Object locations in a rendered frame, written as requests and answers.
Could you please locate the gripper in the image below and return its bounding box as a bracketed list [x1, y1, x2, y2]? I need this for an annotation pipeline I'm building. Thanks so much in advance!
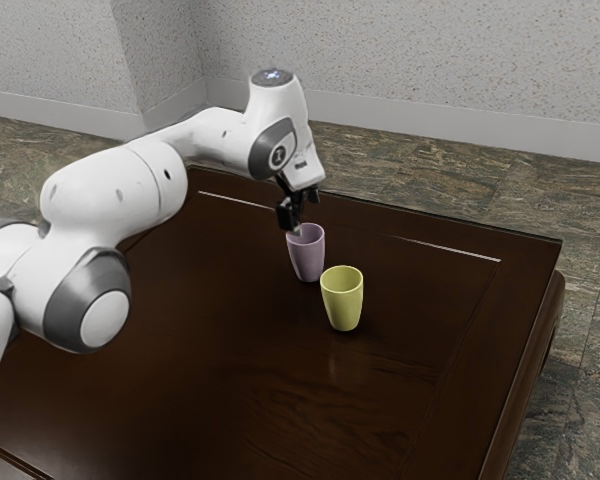
[275, 172, 322, 237]

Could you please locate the purple cup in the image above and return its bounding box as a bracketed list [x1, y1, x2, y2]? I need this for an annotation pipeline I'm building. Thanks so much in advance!
[285, 222, 327, 284]

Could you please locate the yellow-green cup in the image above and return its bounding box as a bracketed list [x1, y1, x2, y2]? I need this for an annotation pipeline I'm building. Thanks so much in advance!
[319, 265, 364, 332]

